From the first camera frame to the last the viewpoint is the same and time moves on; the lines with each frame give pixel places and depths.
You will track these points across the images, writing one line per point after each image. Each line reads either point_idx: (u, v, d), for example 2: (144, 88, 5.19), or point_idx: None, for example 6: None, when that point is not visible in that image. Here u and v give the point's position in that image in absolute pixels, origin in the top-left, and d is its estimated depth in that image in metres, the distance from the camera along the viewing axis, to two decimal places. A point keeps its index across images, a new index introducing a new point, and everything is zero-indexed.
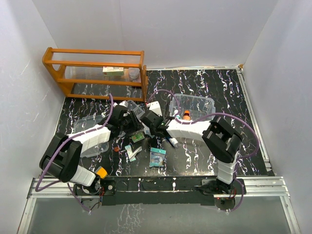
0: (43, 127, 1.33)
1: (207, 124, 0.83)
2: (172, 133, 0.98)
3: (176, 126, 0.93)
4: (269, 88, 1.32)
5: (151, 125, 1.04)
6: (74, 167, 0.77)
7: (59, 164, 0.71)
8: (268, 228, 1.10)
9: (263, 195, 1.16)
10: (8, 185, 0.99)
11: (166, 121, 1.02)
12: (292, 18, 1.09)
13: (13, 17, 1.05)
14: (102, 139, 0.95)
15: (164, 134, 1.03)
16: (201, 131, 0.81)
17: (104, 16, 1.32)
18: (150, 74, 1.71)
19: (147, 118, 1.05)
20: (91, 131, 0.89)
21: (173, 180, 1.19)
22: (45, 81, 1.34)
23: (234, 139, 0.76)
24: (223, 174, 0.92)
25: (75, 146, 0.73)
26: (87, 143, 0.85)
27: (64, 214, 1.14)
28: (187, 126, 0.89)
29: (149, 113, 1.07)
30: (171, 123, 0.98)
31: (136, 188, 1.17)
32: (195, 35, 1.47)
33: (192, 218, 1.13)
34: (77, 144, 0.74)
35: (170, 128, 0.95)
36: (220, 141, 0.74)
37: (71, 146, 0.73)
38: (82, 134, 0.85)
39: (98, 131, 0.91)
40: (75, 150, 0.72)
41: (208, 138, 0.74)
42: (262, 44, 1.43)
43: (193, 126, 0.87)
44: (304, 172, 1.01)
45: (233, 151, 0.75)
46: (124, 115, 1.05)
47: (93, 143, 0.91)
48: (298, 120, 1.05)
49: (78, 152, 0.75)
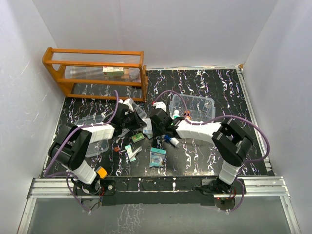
0: (43, 127, 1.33)
1: (218, 126, 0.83)
2: (181, 133, 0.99)
3: (186, 127, 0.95)
4: (269, 88, 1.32)
5: (161, 124, 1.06)
6: (82, 157, 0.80)
7: (69, 150, 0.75)
8: (268, 228, 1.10)
9: (263, 195, 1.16)
10: (8, 185, 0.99)
11: (176, 122, 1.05)
12: (293, 17, 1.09)
13: (13, 17, 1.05)
14: (107, 135, 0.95)
15: (172, 134, 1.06)
16: (211, 132, 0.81)
17: (104, 16, 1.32)
18: (150, 74, 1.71)
19: (157, 116, 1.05)
20: (97, 126, 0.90)
21: (173, 180, 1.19)
22: (45, 81, 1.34)
23: (244, 142, 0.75)
24: (224, 173, 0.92)
25: (86, 133, 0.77)
26: (93, 134, 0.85)
27: (65, 214, 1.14)
28: (198, 127, 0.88)
29: (159, 111, 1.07)
30: (181, 123, 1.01)
31: (136, 188, 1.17)
32: (194, 36, 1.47)
33: (192, 219, 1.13)
34: (87, 132, 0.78)
35: (179, 129, 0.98)
36: (230, 143, 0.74)
37: (82, 134, 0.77)
38: (89, 126, 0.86)
39: (104, 126, 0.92)
40: (86, 137, 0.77)
41: (219, 139, 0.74)
42: (262, 44, 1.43)
43: (204, 127, 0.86)
44: (304, 172, 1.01)
45: (243, 154, 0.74)
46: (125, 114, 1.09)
47: (99, 137, 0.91)
48: (298, 120, 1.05)
49: (87, 142, 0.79)
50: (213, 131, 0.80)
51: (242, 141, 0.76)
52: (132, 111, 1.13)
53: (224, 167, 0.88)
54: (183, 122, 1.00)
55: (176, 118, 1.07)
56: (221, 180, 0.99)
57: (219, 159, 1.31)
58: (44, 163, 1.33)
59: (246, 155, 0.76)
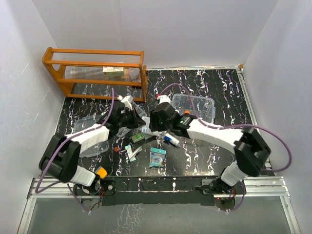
0: (43, 127, 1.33)
1: (240, 134, 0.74)
2: (191, 134, 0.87)
3: (199, 128, 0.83)
4: (269, 88, 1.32)
5: (168, 121, 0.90)
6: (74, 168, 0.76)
7: (58, 165, 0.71)
8: (268, 228, 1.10)
9: (263, 195, 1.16)
10: (8, 185, 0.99)
11: (186, 119, 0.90)
12: (293, 18, 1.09)
13: (13, 17, 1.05)
14: (100, 139, 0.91)
15: (181, 133, 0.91)
16: (232, 141, 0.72)
17: (104, 16, 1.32)
18: (150, 74, 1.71)
19: (165, 112, 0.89)
20: (88, 131, 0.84)
21: (173, 180, 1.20)
22: (45, 81, 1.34)
23: (263, 153, 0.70)
24: (229, 176, 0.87)
25: (74, 146, 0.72)
26: (85, 144, 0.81)
27: (65, 214, 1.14)
28: (216, 132, 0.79)
29: (167, 107, 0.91)
30: (193, 123, 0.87)
31: (136, 188, 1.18)
32: (195, 36, 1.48)
33: (192, 219, 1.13)
34: (76, 145, 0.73)
35: (191, 129, 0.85)
36: (251, 155, 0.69)
37: (70, 146, 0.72)
38: (80, 134, 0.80)
39: (96, 131, 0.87)
40: (74, 149, 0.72)
41: (241, 151, 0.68)
42: (262, 44, 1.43)
43: (222, 132, 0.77)
44: (304, 171, 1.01)
45: (261, 165, 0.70)
46: (122, 112, 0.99)
47: (92, 143, 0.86)
48: (298, 120, 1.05)
49: (77, 153, 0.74)
50: (235, 141, 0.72)
51: (260, 152, 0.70)
52: (130, 109, 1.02)
53: (232, 172, 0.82)
54: (196, 122, 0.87)
55: (185, 115, 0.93)
56: (224, 181, 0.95)
57: (219, 159, 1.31)
58: None
59: (263, 166, 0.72)
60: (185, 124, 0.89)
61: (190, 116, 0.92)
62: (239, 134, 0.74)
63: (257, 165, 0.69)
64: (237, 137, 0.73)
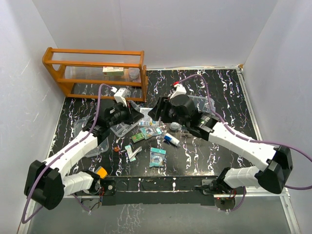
0: (43, 127, 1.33)
1: (272, 151, 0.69)
2: (211, 139, 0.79)
3: (224, 136, 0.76)
4: (269, 88, 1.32)
5: (187, 118, 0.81)
6: (60, 193, 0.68)
7: (39, 197, 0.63)
8: (268, 228, 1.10)
9: (263, 194, 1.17)
10: (8, 185, 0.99)
11: (206, 120, 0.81)
12: (293, 17, 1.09)
13: (13, 17, 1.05)
14: (87, 149, 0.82)
15: (199, 135, 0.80)
16: (265, 159, 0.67)
17: (104, 16, 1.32)
18: (150, 74, 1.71)
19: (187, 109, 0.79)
20: (71, 149, 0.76)
21: (173, 180, 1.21)
22: (45, 81, 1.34)
23: (287, 173, 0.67)
24: (235, 179, 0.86)
25: (53, 176, 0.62)
26: (68, 164, 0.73)
27: (64, 214, 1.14)
28: (244, 144, 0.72)
29: (190, 103, 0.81)
30: (218, 127, 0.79)
31: (136, 188, 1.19)
32: (195, 35, 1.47)
33: (192, 219, 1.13)
34: (56, 173, 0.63)
35: (215, 135, 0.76)
36: (282, 175, 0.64)
37: (48, 176, 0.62)
38: (61, 155, 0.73)
39: (80, 146, 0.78)
40: (53, 181, 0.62)
41: (276, 171, 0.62)
42: (262, 44, 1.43)
43: (252, 146, 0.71)
44: (304, 172, 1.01)
45: (284, 185, 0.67)
46: (111, 112, 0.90)
47: (78, 158, 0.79)
48: (298, 120, 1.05)
49: (59, 181, 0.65)
50: (268, 159, 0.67)
51: (285, 171, 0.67)
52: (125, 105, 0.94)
53: (241, 179, 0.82)
54: (221, 126, 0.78)
55: (206, 114, 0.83)
56: (225, 183, 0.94)
57: (219, 159, 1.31)
58: None
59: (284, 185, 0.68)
60: (205, 126, 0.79)
61: (210, 115, 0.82)
62: (272, 152, 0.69)
63: (282, 184, 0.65)
64: (270, 155, 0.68)
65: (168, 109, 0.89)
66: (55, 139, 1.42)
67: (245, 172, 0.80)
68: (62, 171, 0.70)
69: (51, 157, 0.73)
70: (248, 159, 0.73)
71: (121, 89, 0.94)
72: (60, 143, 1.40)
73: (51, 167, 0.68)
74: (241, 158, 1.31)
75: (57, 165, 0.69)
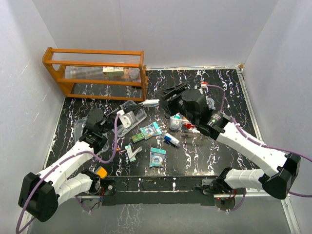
0: (43, 127, 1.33)
1: (283, 158, 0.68)
2: (220, 138, 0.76)
3: (236, 138, 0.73)
4: (269, 88, 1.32)
5: (197, 115, 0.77)
6: (55, 205, 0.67)
7: (32, 209, 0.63)
8: (268, 229, 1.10)
9: (263, 195, 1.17)
10: (8, 185, 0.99)
11: (217, 118, 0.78)
12: (293, 18, 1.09)
13: (13, 17, 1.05)
14: (83, 161, 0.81)
15: (208, 133, 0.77)
16: (276, 166, 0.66)
17: (104, 16, 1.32)
18: (150, 74, 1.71)
19: (199, 106, 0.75)
20: (66, 162, 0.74)
21: (173, 180, 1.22)
22: (45, 81, 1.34)
23: (293, 180, 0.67)
24: (236, 181, 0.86)
25: (47, 190, 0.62)
26: (62, 177, 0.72)
27: (64, 215, 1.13)
28: (256, 148, 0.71)
29: (202, 99, 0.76)
30: (229, 127, 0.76)
31: (136, 188, 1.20)
32: (195, 35, 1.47)
33: (192, 219, 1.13)
34: (50, 186, 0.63)
35: (226, 135, 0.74)
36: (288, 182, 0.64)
37: (41, 190, 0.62)
38: (56, 167, 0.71)
39: (76, 158, 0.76)
40: (46, 194, 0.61)
41: (285, 182, 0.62)
42: (262, 44, 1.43)
43: (263, 152, 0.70)
44: (304, 172, 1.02)
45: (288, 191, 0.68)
46: (101, 124, 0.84)
47: (73, 169, 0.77)
48: (298, 120, 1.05)
49: (53, 194, 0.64)
50: (279, 167, 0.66)
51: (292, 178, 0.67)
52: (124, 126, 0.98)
53: (243, 180, 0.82)
54: (232, 127, 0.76)
55: (215, 112, 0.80)
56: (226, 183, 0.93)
57: (219, 159, 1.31)
58: (44, 163, 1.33)
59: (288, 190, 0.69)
60: (216, 125, 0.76)
61: (221, 113, 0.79)
62: (283, 159, 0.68)
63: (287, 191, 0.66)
64: (281, 162, 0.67)
65: (179, 100, 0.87)
66: (55, 139, 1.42)
67: (249, 174, 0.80)
68: (56, 184, 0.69)
69: (46, 169, 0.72)
70: (257, 163, 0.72)
71: (126, 121, 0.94)
72: (60, 143, 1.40)
73: (46, 181, 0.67)
74: (241, 158, 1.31)
75: (51, 179, 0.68)
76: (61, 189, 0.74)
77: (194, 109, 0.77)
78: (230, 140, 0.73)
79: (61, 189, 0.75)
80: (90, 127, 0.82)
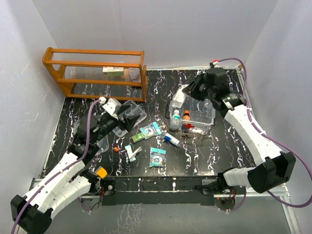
0: (43, 127, 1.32)
1: (277, 152, 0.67)
2: (228, 116, 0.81)
3: (241, 119, 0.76)
4: (269, 89, 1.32)
5: (214, 89, 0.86)
6: (48, 221, 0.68)
7: (25, 229, 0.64)
8: (268, 229, 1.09)
9: (263, 195, 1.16)
10: (8, 185, 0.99)
11: (234, 98, 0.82)
12: (293, 18, 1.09)
13: (13, 17, 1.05)
14: (71, 174, 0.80)
15: (220, 108, 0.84)
16: (264, 156, 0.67)
17: (104, 16, 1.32)
18: (150, 74, 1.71)
19: (217, 78, 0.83)
20: (52, 179, 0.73)
21: (173, 180, 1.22)
22: (45, 81, 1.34)
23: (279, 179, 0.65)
24: (233, 176, 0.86)
25: (32, 214, 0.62)
26: (50, 196, 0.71)
27: (64, 215, 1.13)
28: (254, 134, 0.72)
29: (223, 74, 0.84)
30: (240, 108, 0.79)
31: (136, 188, 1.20)
32: (195, 35, 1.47)
33: (192, 219, 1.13)
34: (35, 211, 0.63)
35: (233, 114, 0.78)
36: (273, 176, 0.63)
37: (28, 214, 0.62)
38: (42, 188, 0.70)
39: (63, 174, 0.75)
40: (32, 219, 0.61)
41: (266, 170, 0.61)
42: (262, 44, 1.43)
43: (260, 139, 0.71)
44: (305, 172, 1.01)
45: (269, 187, 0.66)
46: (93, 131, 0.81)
47: (62, 185, 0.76)
48: (298, 120, 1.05)
49: (41, 216, 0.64)
50: (267, 157, 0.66)
51: (279, 178, 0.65)
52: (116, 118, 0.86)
53: (238, 176, 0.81)
54: (243, 109, 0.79)
55: (236, 94, 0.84)
56: (224, 178, 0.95)
57: (219, 159, 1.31)
58: (44, 163, 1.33)
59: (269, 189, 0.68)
60: (229, 103, 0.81)
61: (238, 96, 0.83)
62: (277, 152, 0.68)
63: (268, 185, 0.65)
64: (272, 154, 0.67)
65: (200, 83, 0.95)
66: (55, 139, 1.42)
67: (243, 169, 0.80)
68: (44, 204, 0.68)
69: (32, 190, 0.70)
70: (251, 149, 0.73)
71: (111, 104, 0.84)
72: (60, 143, 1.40)
73: (31, 204, 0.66)
74: (241, 158, 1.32)
75: (37, 201, 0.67)
76: (55, 202, 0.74)
77: (213, 85, 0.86)
78: (236, 119, 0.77)
79: (55, 201, 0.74)
80: (82, 133, 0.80)
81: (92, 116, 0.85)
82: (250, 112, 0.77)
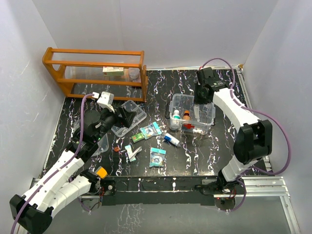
0: (43, 127, 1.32)
1: (255, 120, 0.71)
2: (216, 99, 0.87)
3: (225, 98, 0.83)
4: (269, 89, 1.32)
5: (203, 81, 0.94)
6: (48, 219, 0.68)
7: (25, 227, 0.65)
8: (268, 229, 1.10)
9: (263, 195, 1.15)
10: (8, 185, 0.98)
11: (220, 84, 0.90)
12: (292, 18, 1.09)
13: (13, 17, 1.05)
14: (71, 172, 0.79)
15: (208, 94, 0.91)
16: (243, 122, 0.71)
17: (104, 16, 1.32)
18: (150, 74, 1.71)
19: (202, 71, 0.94)
20: (50, 177, 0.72)
21: (173, 180, 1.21)
22: (45, 81, 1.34)
23: (260, 147, 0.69)
24: (228, 168, 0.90)
25: (32, 213, 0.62)
26: (49, 195, 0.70)
27: (63, 215, 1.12)
28: (236, 107, 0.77)
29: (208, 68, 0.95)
30: (224, 90, 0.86)
31: (136, 188, 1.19)
32: (195, 35, 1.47)
33: (192, 219, 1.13)
34: (34, 210, 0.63)
35: (218, 94, 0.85)
36: (251, 141, 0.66)
37: (27, 213, 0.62)
38: (40, 187, 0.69)
39: (62, 172, 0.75)
40: (31, 218, 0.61)
41: (243, 132, 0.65)
42: (262, 44, 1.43)
43: (241, 111, 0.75)
44: (304, 172, 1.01)
45: (254, 158, 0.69)
46: (96, 127, 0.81)
47: (62, 184, 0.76)
48: (297, 120, 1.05)
49: (41, 215, 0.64)
50: (245, 123, 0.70)
51: (261, 147, 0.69)
52: (112, 111, 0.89)
53: (231, 163, 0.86)
54: (227, 91, 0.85)
55: (222, 82, 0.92)
56: (223, 176, 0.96)
57: (219, 159, 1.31)
58: (44, 163, 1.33)
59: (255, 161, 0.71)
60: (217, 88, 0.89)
61: (224, 83, 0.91)
62: (255, 120, 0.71)
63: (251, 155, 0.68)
64: (249, 121, 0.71)
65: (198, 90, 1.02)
66: (55, 139, 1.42)
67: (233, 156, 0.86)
68: (43, 204, 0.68)
69: (31, 189, 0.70)
70: (233, 123, 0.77)
71: (105, 95, 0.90)
72: (60, 142, 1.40)
73: (30, 204, 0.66)
74: None
75: (36, 201, 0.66)
76: (55, 201, 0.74)
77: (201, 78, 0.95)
78: (220, 98, 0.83)
79: (55, 200, 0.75)
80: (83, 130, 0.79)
81: (96, 110, 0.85)
82: (233, 93, 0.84)
